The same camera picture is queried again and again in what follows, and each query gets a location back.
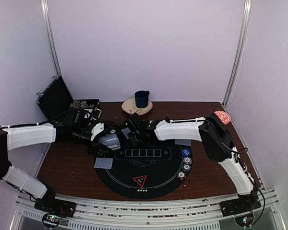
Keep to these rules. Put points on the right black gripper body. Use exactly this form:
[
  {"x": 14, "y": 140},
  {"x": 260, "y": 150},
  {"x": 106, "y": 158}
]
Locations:
[{"x": 138, "y": 140}]

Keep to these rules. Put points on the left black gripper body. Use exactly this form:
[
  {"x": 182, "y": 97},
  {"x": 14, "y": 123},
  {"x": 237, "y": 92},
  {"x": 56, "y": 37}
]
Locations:
[{"x": 93, "y": 146}]

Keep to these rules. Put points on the blue playing card deck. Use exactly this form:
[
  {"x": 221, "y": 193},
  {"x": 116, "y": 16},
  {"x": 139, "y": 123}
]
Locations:
[{"x": 111, "y": 141}]

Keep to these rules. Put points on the dealt card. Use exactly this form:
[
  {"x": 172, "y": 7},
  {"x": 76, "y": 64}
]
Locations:
[
  {"x": 183, "y": 142},
  {"x": 103, "y": 163},
  {"x": 126, "y": 132}
]

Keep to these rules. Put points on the blue small blind button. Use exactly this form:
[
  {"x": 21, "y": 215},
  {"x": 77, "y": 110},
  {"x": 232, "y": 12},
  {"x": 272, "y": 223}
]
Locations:
[{"x": 186, "y": 152}]

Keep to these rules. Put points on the red triangle all-in marker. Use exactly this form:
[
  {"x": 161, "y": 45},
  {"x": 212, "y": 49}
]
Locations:
[{"x": 140, "y": 180}]

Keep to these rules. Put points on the blue ten poker chip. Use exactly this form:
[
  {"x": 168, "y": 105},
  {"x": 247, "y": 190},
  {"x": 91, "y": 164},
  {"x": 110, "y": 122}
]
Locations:
[{"x": 187, "y": 160}]

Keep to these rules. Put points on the green fifty poker chip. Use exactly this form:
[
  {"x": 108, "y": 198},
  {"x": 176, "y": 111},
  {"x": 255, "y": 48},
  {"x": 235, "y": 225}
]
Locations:
[{"x": 186, "y": 167}]

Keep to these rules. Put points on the orange hundred chip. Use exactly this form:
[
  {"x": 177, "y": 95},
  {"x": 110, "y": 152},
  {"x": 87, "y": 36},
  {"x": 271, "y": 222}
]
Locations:
[{"x": 182, "y": 175}]

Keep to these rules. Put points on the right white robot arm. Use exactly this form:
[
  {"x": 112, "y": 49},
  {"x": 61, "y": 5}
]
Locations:
[{"x": 215, "y": 138}]

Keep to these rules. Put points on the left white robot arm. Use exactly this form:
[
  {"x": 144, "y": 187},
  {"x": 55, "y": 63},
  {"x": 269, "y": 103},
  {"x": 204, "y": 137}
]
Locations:
[{"x": 21, "y": 144}]

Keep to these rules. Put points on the round black poker mat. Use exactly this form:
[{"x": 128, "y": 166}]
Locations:
[{"x": 144, "y": 172}]

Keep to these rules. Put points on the beige ceramic saucer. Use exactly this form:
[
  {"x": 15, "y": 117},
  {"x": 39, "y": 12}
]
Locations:
[{"x": 129, "y": 106}]

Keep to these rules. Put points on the dark blue mug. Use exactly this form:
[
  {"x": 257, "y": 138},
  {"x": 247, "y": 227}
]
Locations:
[{"x": 141, "y": 99}]

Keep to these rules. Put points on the black poker set case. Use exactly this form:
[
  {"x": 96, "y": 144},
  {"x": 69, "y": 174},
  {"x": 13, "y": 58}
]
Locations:
[{"x": 56, "y": 99}]

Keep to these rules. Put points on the red patterned small bowl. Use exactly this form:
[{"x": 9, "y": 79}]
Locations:
[{"x": 223, "y": 116}]

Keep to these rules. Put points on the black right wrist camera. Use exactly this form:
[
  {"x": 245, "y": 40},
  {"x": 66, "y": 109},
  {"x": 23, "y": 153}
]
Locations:
[{"x": 135, "y": 123}]

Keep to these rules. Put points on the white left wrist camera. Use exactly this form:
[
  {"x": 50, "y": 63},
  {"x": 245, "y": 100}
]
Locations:
[{"x": 97, "y": 129}]

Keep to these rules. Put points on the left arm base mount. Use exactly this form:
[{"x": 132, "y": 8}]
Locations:
[{"x": 55, "y": 214}]

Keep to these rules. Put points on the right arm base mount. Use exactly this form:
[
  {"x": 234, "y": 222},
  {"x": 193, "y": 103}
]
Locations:
[{"x": 243, "y": 212}]

